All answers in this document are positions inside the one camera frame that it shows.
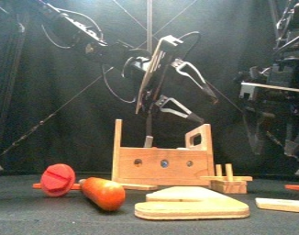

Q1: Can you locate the small wooden peg block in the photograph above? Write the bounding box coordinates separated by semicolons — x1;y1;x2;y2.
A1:
199;163;254;195

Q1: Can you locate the wooden three holed block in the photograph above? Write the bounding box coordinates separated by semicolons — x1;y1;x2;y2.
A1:
254;196;299;214
118;183;159;191

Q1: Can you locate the wooden toy toolbox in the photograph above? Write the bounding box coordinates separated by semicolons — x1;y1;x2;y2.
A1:
111;118;217;187

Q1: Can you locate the wooden toy saw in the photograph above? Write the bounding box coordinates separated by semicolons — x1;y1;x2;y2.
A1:
134;185;251;221

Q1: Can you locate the red toy screw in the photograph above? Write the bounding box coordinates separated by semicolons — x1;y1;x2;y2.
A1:
39;163;78;197

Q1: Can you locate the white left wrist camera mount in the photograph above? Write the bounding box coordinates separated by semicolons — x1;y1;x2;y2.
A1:
134;34;186;115

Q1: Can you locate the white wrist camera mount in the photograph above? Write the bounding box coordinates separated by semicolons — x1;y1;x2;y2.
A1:
239;81;299;100
134;34;186;115

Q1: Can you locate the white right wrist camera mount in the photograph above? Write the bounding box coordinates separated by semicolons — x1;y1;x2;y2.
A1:
239;81;299;100

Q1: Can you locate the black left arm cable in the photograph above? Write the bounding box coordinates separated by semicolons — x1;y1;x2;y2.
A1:
101;62;138;105

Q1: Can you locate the metal frame pole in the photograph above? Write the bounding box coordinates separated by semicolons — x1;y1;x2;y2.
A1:
146;0;155;137

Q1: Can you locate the orange handled toy screwdriver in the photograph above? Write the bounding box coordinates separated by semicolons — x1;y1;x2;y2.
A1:
78;176;127;212

